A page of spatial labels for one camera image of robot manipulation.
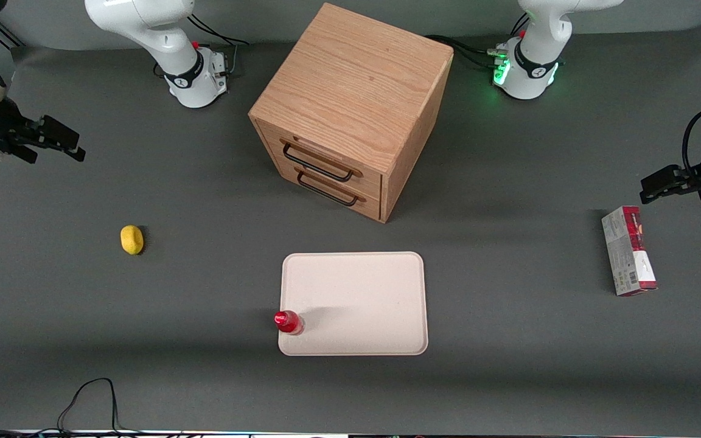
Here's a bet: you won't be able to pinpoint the red coke bottle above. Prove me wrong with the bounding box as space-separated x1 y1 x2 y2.
274 310 306 336

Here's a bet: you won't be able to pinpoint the beige rectangular tray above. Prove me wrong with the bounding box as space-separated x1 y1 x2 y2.
278 251 429 356

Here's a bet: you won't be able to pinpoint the grey and red carton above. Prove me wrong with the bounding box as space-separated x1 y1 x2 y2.
601 206 658 297

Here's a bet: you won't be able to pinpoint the yellow lemon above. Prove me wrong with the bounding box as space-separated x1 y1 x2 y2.
120 225 144 256

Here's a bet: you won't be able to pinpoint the wooden drawer cabinet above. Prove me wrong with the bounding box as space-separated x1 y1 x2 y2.
248 2 455 224

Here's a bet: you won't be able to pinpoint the black right arm base cables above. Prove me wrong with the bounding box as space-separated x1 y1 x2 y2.
187 13 249 77

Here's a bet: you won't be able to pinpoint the black arm base cables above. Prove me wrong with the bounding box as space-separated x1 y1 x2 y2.
426 35 507 69
187 13 249 77

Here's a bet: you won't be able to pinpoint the black left arm base cables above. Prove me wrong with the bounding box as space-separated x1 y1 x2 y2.
426 35 507 69

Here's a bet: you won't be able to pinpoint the black looped cable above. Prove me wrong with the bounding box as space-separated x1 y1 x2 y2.
0 377 144 436

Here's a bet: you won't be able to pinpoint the black drawer handle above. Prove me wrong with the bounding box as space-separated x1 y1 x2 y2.
281 141 355 183
296 172 359 207

